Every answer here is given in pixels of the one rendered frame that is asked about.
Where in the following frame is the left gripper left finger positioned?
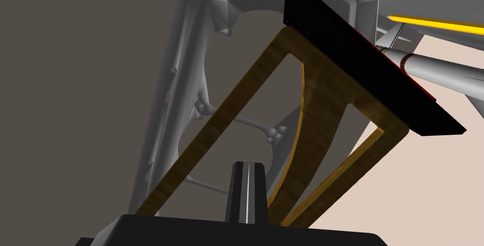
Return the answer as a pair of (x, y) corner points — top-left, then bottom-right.
(225, 161), (249, 224)

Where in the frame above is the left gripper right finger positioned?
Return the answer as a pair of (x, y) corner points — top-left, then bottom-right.
(248, 162), (269, 225)

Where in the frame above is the yellow bar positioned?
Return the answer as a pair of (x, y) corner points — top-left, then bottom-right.
(386, 14), (484, 36)

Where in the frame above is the grey chair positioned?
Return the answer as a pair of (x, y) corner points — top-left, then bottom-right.
(128, 0), (380, 216)

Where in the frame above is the grey pole with brown ring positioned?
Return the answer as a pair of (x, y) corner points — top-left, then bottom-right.
(380, 47), (484, 96)

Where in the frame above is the brown wooden chair black seat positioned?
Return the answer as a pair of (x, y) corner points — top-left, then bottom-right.
(134, 0), (467, 228)

